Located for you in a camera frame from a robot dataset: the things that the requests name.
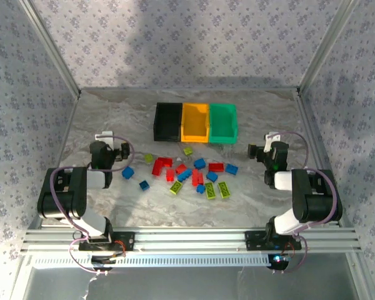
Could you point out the small lime lego brick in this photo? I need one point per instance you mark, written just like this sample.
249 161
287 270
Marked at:
148 157
188 151

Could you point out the small blue lego brick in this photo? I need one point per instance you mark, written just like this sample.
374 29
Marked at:
200 188
144 185

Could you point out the long lime lego brick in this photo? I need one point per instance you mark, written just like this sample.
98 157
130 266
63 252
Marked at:
224 189
210 190
176 187

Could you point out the long red lego brick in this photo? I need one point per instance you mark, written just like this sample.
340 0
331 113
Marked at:
197 178

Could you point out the long blue lego brick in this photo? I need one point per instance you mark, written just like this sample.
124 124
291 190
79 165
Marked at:
184 175

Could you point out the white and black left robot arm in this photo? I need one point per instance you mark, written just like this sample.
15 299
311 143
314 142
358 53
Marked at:
62 193

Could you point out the green plastic bin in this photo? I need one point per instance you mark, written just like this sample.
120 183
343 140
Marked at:
223 123

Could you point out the black plastic bin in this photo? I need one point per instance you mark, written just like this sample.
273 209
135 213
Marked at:
167 122

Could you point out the yellow plastic bin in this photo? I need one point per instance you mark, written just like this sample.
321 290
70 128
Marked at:
195 122

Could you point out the black controller board with LED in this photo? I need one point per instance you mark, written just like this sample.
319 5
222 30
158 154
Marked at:
279 264

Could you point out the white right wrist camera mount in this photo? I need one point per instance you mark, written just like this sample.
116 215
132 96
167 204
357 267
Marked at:
271 139

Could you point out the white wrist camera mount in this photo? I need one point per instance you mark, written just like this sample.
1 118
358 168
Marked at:
104 137
271 139

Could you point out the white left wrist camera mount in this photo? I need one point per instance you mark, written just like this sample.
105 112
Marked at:
104 137

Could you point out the aluminium side frame rail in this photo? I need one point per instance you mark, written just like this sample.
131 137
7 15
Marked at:
68 125
311 125

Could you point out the aluminium rear frame rail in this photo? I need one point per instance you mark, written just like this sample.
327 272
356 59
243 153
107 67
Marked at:
190 89

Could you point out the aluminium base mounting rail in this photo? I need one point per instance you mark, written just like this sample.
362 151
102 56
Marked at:
190 239

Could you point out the aluminium upright frame post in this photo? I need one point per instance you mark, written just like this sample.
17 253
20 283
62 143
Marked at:
325 47
52 47

